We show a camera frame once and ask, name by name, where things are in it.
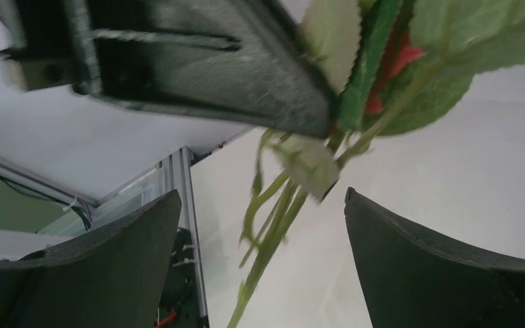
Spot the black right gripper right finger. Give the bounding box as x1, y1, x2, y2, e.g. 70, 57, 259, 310
345, 188, 525, 327

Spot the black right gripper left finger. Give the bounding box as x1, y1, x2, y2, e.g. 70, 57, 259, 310
0, 191, 181, 327

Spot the aluminium frame front bar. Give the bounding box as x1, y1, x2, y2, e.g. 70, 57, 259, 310
0, 147, 208, 327

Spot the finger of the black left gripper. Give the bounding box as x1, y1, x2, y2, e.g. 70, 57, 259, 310
63, 1, 336, 138

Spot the pink fake flower bouquet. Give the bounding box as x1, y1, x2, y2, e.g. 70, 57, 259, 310
228, 1, 525, 327

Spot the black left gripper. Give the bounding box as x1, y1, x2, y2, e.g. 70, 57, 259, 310
0, 0, 87, 94

